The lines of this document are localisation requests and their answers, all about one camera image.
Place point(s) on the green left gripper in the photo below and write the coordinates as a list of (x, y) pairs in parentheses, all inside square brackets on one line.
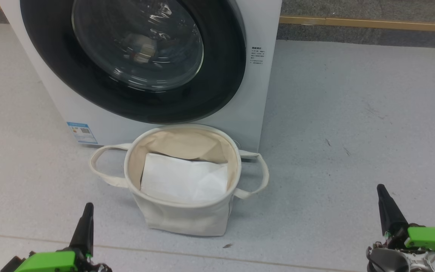
[(47, 262)]

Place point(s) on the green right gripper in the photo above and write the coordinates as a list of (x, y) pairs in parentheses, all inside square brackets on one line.
[(432, 238)]

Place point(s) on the cream canvas laundry basket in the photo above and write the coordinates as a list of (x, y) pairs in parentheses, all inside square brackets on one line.
[(183, 223)]

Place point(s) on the white front-load washing machine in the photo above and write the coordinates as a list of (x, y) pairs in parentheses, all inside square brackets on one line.
[(259, 94)]

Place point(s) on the blue energy label sticker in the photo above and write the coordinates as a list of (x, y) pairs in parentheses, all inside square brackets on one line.
[(82, 133)]

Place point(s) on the white folded sheet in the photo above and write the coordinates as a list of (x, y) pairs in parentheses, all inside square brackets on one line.
[(179, 177)]

